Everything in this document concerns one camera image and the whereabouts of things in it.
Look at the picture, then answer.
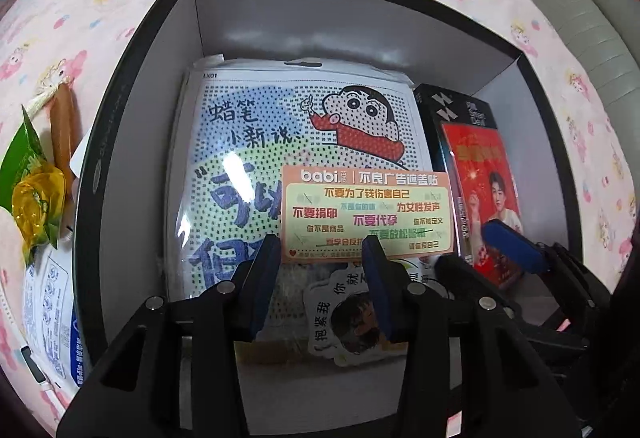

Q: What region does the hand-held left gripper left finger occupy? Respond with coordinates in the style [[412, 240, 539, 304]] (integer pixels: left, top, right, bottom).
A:
[[55, 233, 283, 438]]

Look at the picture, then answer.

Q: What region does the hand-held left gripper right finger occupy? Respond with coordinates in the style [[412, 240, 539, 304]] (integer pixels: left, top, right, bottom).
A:
[[361, 235, 581, 438]]

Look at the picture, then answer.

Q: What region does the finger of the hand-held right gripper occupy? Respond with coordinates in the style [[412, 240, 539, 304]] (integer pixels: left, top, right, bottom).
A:
[[481, 218, 613, 314], [434, 255, 588, 349]]

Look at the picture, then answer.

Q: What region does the white face sticker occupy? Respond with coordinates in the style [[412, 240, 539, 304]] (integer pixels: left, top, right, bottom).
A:
[[302, 263, 441, 366]]

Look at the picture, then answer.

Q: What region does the red and black box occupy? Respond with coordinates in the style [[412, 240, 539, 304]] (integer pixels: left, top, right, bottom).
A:
[[414, 83, 531, 290]]

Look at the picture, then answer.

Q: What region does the orange sticker card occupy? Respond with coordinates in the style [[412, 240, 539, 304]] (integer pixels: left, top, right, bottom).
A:
[[280, 163, 460, 266]]

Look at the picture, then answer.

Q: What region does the cartoon bead art packet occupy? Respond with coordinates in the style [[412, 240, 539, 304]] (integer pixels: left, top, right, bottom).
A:
[[165, 53, 436, 354]]

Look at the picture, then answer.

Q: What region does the white smartwatch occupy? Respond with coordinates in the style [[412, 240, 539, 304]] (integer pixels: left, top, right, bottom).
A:
[[12, 343, 56, 391]]

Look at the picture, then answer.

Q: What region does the black storage box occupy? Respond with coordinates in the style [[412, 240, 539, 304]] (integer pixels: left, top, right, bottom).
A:
[[72, 0, 593, 399]]

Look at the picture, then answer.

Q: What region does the white blue packet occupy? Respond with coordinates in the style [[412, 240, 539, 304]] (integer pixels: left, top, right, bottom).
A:
[[22, 245, 83, 389]]

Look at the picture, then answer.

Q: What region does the green yellow snack packet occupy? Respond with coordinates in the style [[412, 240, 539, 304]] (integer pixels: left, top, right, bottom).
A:
[[0, 106, 68, 249]]

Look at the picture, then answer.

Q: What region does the brown sausage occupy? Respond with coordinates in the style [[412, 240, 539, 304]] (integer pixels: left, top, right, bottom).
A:
[[50, 83, 80, 179]]

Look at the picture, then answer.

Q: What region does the cream twisted wrapper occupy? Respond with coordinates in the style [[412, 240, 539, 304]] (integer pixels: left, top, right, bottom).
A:
[[22, 78, 63, 116]]

